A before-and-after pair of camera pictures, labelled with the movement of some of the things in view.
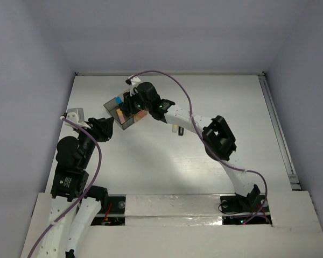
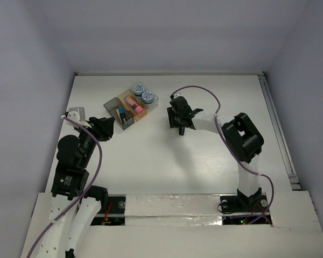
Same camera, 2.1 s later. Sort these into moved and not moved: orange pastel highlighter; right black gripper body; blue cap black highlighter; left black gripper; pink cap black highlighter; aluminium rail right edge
Moved: blue cap black highlighter; right black gripper body
Not moved: left black gripper; aluminium rail right edge; pink cap black highlighter; orange pastel highlighter
